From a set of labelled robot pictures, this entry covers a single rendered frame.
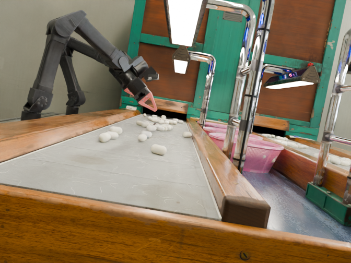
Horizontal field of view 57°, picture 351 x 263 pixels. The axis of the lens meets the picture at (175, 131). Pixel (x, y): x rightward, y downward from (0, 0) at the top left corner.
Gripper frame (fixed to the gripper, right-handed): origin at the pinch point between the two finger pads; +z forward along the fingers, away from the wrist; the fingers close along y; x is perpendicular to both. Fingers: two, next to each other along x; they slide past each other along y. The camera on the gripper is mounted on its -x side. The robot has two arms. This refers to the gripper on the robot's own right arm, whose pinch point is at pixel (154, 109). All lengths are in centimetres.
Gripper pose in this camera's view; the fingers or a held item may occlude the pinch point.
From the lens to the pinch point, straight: 134.2
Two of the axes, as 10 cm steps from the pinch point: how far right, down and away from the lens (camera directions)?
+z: 6.5, 7.6, 0.7
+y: 0.1, -1.0, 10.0
